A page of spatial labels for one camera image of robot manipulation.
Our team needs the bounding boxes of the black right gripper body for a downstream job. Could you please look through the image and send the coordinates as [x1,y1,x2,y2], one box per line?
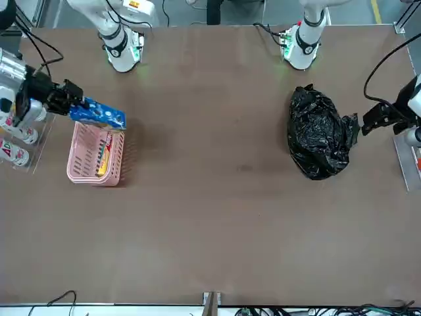
[18,65,56,111]

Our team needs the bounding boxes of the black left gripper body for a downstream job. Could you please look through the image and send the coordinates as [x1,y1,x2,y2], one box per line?
[393,77,421,125]

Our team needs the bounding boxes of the blue snack box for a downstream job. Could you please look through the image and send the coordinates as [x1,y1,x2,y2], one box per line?
[68,95,127,131]

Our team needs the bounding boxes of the yellow red wafer box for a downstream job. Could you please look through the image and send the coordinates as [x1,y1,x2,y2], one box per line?
[97,130,115,178]

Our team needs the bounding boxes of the pink plastic basket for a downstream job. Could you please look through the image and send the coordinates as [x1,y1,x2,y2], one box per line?
[66,120,126,188]

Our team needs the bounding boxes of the black plastic bag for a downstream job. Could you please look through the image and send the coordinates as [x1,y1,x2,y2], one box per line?
[287,84,360,181]

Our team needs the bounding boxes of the pink cap white bottle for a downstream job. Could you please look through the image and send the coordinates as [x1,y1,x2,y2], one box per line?
[0,138,31,167]
[0,113,39,145]
[30,98,47,122]

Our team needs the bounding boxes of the clear acrylic bottle shelf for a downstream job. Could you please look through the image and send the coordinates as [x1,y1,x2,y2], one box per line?
[0,111,56,176]

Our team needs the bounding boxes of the black cabinet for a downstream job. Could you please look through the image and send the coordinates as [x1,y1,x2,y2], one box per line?
[0,28,22,53]

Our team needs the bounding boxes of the white controller box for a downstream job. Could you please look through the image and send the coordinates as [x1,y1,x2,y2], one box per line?
[121,0,161,28]

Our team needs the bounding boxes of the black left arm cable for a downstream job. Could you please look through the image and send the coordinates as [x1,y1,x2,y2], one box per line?
[363,32,421,108]

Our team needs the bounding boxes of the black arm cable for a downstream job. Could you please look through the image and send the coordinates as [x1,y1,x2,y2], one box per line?
[363,32,421,108]
[9,9,65,80]

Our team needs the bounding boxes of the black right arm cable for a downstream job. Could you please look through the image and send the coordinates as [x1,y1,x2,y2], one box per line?
[9,9,65,80]

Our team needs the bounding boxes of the black aluminium frame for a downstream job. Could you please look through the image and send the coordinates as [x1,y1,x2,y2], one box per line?
[12,0,45,38]

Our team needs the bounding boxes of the aluminium corner post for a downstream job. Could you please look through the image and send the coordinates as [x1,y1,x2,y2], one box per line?
[393,0,421,34]

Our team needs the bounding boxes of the black left base cable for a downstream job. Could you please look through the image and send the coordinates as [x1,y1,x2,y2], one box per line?
[252,22,287,46]

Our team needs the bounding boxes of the thin black cable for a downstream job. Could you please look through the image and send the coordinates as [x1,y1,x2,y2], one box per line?
[47,289,78,316]

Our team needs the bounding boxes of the tangled cable bundle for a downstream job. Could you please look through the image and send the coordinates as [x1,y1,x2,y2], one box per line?
[235,298,421,316]

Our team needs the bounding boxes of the aluminium frame post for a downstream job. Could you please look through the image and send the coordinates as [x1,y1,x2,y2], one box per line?
[202,290,222,316]

